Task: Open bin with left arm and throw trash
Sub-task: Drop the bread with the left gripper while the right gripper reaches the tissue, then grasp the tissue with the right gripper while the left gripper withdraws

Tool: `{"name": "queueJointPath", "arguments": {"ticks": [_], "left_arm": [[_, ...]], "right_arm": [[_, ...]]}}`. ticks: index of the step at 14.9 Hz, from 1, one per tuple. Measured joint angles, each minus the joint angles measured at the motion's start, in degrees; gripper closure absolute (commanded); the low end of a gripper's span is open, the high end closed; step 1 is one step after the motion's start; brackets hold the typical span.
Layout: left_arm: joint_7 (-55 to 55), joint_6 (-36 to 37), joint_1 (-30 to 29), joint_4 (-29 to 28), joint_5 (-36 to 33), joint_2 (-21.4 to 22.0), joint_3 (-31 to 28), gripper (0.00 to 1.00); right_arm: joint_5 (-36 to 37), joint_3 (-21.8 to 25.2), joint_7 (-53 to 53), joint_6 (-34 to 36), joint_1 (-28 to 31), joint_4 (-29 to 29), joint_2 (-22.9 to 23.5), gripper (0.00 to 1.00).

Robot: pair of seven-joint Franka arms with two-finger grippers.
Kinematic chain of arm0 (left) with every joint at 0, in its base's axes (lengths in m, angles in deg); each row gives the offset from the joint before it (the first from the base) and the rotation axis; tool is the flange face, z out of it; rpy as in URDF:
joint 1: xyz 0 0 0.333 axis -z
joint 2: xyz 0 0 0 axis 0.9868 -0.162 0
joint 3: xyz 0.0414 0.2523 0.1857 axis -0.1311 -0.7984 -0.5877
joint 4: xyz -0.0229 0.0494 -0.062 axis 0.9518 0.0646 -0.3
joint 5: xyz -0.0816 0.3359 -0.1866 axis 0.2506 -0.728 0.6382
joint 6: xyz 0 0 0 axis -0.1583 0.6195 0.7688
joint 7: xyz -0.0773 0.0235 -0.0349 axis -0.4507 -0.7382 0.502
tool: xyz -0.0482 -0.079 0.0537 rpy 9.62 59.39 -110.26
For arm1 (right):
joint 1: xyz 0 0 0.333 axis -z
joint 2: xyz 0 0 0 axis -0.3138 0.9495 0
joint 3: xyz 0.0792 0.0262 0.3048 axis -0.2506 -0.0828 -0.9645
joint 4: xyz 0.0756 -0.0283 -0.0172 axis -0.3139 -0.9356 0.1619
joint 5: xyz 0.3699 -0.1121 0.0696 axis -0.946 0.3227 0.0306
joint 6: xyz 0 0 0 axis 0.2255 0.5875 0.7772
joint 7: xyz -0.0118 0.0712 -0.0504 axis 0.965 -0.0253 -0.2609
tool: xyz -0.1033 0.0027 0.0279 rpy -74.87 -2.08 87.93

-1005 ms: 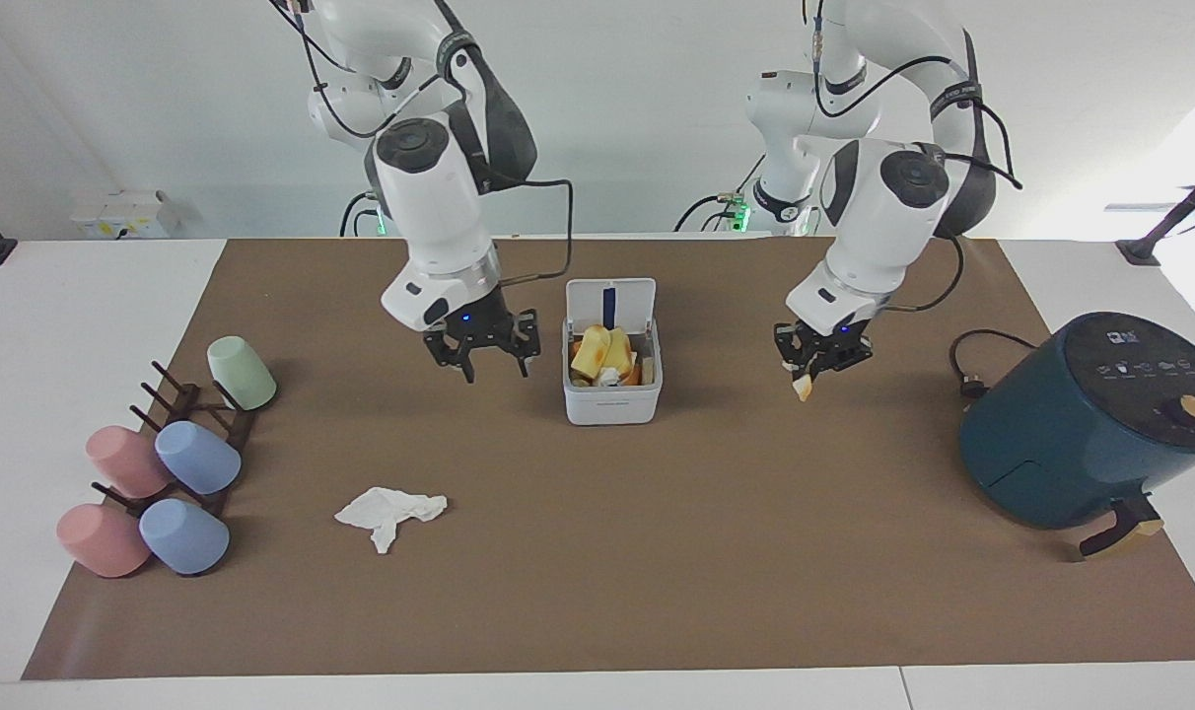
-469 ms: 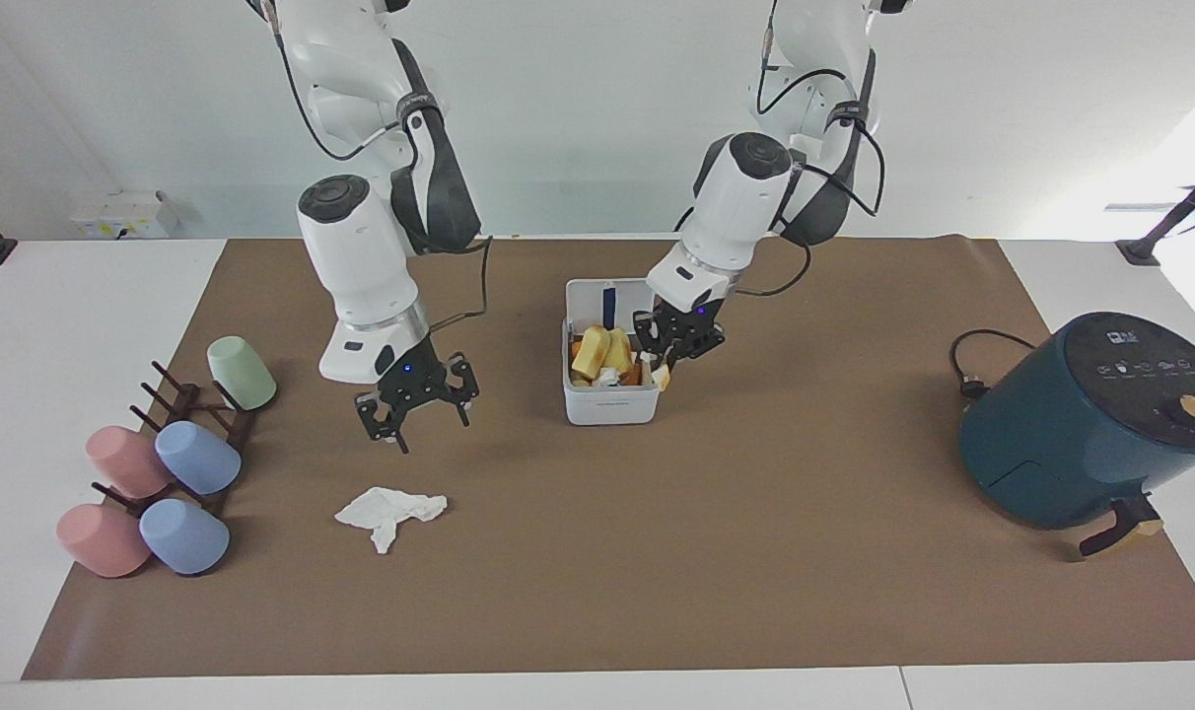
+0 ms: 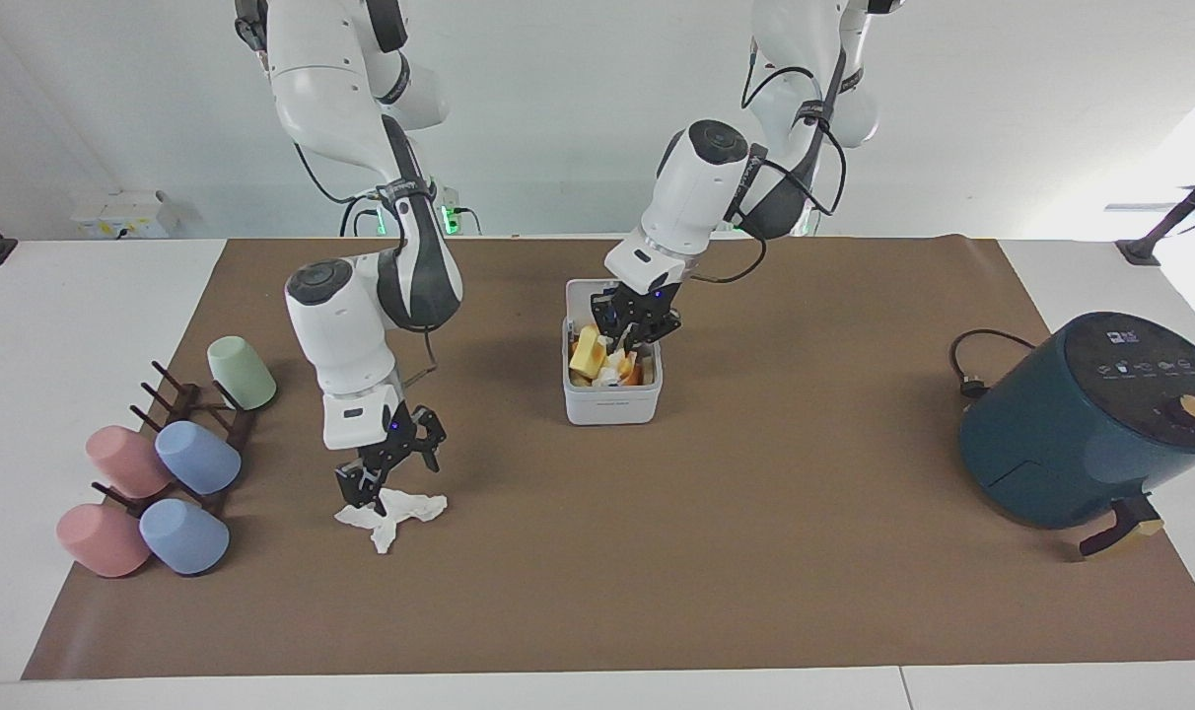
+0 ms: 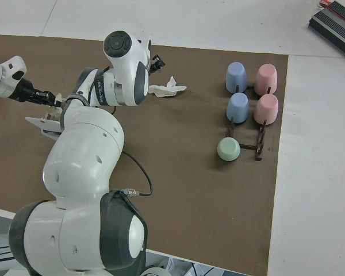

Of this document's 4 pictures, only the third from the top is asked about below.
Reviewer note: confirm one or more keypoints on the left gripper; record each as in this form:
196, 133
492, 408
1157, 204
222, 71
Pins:
652, 301

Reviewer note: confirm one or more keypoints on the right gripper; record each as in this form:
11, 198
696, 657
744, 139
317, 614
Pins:
400, 434

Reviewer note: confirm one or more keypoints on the white tissue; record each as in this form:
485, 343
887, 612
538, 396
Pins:
400, 515

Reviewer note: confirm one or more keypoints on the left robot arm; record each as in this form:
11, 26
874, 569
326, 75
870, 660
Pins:
691, 187

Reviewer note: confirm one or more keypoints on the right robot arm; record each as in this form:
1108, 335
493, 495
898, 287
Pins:
336, 89

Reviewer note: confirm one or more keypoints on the orange trash piece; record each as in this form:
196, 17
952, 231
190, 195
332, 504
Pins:
631, 371

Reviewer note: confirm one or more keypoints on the yellow trash piece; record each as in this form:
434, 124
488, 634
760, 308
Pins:
587, 353

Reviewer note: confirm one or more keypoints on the white trash bin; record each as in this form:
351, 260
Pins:
612, 404

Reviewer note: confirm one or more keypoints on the light green cup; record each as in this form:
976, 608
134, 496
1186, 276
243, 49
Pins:
243, 373

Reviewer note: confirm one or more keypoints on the blue cup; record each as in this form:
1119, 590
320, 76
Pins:
183, 537
198, 459

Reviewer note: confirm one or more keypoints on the dark wooden cup rack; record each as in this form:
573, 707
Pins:
185, 399

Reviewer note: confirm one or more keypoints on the pink cup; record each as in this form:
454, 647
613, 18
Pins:
100, 540
124, 461

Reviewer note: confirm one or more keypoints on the dark teal air fryer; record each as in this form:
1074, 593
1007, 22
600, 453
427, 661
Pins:
1090, 434

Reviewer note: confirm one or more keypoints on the white wall box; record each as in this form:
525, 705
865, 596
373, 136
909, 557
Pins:
124, 215

